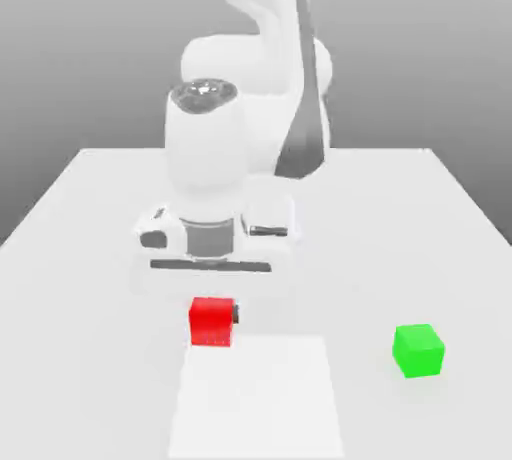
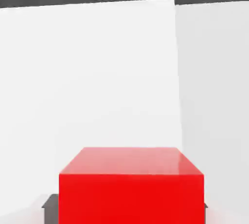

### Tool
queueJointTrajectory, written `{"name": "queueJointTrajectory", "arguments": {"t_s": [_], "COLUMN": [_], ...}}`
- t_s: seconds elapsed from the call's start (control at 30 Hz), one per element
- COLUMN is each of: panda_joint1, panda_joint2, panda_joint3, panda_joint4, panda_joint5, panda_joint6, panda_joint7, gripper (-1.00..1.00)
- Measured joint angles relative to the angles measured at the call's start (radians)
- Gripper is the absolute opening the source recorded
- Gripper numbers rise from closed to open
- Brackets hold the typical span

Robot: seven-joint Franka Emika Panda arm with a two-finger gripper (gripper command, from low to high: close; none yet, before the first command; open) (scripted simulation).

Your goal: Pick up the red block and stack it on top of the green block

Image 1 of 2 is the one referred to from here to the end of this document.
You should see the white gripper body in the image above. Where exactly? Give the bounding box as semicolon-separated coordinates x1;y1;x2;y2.
128;246;298;300

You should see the small red cube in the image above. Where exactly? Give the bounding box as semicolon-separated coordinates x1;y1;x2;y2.
188;296;236;348

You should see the small green cube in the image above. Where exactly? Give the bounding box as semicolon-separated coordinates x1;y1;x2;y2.
391;323;446;380

